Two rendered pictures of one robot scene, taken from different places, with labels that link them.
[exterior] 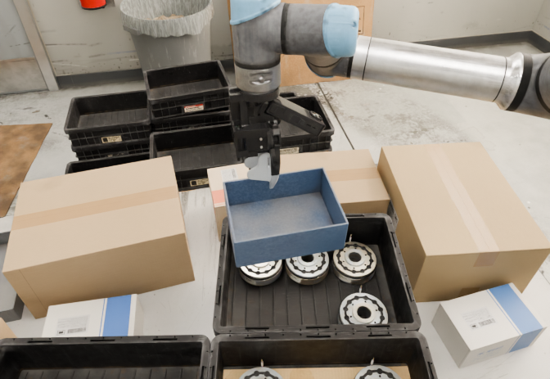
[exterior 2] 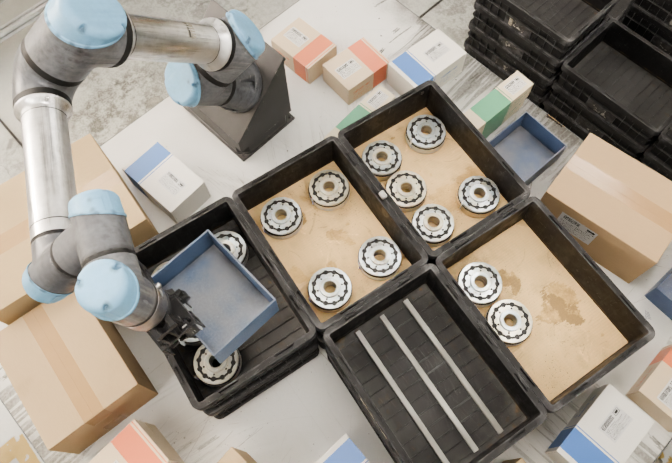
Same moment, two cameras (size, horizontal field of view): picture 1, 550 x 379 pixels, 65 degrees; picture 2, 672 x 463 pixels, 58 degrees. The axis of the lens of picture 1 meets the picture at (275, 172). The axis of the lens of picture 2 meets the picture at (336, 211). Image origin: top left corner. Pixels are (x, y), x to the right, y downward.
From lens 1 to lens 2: 84 cm
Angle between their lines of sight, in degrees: 63
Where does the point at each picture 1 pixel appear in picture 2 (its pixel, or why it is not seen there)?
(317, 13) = (105, 220)
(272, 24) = (130, 259)
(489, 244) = (108, 177)
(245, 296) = (256, 357)
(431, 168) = (13, 251)
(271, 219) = (215, 312)
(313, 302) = not seen: hidden behind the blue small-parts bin
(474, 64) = (51, 129)
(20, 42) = not seen: outside the picture
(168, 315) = (295, 447)
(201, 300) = (263, 427)
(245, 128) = (185, 314)
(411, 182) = not seen: hidden behind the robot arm
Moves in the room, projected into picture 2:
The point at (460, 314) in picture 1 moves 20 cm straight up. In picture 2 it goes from (175, 196) to (152, 158)
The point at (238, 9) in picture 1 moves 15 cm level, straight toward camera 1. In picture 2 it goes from (132, 290) to (227, 226)
